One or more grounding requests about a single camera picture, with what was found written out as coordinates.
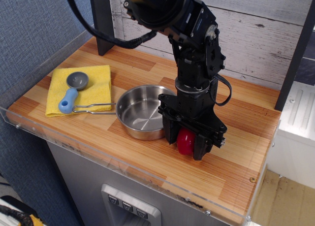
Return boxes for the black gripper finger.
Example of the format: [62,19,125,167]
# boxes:
[162,115,181,144]
[193,134,213,161]

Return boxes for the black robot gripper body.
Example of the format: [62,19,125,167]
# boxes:
[158,88,227,148]

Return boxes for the red toy beet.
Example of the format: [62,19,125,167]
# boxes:
[176,128,195,155]

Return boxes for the small steel pot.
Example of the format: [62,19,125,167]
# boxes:
[72,85,175,141]

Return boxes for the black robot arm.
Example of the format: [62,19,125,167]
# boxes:
[125,0,228,161]

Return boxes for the yellow cloth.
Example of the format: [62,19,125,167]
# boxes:
[45,65,112,118]

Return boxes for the clear acrylic guard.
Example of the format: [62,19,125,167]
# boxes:
[0,29,280,226]

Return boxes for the white ribbed appliance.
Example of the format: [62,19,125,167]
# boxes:
[266,82,315,188]

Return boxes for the silver dispenser panel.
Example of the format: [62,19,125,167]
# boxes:
[101,184,162,226]

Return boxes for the grey toy fridge cabinet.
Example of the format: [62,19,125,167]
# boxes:
[48,143,225,226]

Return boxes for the blue grey toy scoop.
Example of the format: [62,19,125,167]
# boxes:
[58,71,89,114]

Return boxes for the yellow black object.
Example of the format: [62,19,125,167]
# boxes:
[24,215,45,226]

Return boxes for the right black shelf post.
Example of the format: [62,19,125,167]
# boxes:
[275,0,315,111]

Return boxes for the black shelf post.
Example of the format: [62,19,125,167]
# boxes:
[275,0,315,111]
[88,0,116,56]

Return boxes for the left black shelf post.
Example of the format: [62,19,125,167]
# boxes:
[88,0,116,56]

